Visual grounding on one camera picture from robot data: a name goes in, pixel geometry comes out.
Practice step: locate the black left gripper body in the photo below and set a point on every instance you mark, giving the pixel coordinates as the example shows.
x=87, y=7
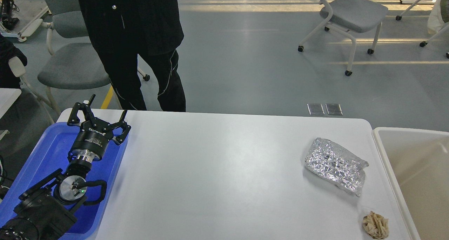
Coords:
x=92, y=140

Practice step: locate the robot base background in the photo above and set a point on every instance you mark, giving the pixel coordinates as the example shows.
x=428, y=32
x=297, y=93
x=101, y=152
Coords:
x=21, y=18

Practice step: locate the white side table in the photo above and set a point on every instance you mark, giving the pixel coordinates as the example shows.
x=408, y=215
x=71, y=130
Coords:
x=7, y=98

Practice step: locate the grey chair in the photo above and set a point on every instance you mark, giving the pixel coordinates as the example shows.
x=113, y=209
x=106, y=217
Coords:
x=344, y=16
x=75, y=66

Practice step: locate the beige plastic bin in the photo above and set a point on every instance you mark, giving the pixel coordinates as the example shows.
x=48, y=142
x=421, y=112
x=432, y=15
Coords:
x=417, y=165

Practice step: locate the crumpled silver foil bag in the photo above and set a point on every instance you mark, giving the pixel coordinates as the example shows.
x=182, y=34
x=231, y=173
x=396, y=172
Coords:
x=337, y=165

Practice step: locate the silver floor socket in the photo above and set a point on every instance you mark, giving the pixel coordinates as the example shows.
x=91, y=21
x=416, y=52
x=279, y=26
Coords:
x=334, y=109
x=315, y=109

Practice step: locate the left silver floor socket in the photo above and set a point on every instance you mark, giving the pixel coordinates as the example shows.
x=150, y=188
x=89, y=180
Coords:
x=315, y=109

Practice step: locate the person in black clothes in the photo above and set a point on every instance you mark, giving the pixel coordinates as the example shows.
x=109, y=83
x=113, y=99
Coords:
x=122, y=30

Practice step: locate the right silver floor socket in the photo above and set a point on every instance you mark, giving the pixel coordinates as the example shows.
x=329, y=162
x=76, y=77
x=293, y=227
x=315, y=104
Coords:
x=334, y=109

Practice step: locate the crumpled brown paper ball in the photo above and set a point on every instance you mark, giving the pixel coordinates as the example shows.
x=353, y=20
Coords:
x=376, y=225

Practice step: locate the white chair far left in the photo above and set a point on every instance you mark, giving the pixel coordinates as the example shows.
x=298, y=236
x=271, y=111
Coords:
x=12, y=70

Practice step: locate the grey chair right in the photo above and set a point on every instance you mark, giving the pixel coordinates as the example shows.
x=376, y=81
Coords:
x=344, y=16

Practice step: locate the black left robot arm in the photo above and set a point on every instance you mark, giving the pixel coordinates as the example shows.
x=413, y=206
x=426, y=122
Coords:
x=62, y=191

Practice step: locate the blue plastic tray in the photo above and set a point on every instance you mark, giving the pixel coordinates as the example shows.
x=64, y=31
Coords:
x=50, y=154

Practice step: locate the grey chair left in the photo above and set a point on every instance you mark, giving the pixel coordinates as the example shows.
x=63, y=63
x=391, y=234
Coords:
x=75, y=66

